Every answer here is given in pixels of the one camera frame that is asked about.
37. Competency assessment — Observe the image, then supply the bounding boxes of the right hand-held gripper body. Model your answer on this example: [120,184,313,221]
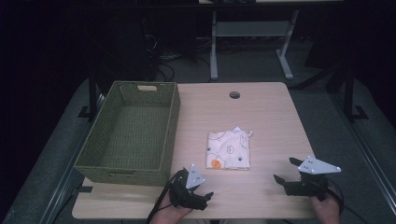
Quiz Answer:
[283,155,342,201]

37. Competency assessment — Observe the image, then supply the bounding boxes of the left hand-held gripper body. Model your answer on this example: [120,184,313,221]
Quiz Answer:
[168,163,209,212]

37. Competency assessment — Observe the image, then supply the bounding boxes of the person's left hand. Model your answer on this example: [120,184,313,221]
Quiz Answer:
[150,191,194,224]

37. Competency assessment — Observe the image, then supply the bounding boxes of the person's right hand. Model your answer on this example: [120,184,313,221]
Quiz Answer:
[308,193,343,224]

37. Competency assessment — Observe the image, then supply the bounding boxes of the folded cream patterned cloth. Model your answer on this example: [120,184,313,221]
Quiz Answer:
[205,126,254,172]

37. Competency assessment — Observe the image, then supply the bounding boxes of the green woven basket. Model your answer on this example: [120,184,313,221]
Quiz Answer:
[74,80,182,188]

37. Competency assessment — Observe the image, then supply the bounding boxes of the black metal stand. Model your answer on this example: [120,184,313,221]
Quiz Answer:
[78,69,102,123]
[342,66,370,123]

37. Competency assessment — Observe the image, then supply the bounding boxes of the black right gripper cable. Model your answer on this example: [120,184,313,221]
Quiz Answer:
[323,177,370,224]

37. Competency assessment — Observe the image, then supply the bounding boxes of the tangle of black floor cables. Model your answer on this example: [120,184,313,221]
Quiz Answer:
[141,34,213,82]

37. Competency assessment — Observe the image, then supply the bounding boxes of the white metal desk frame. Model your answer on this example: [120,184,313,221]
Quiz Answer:
[209,8,301,81]

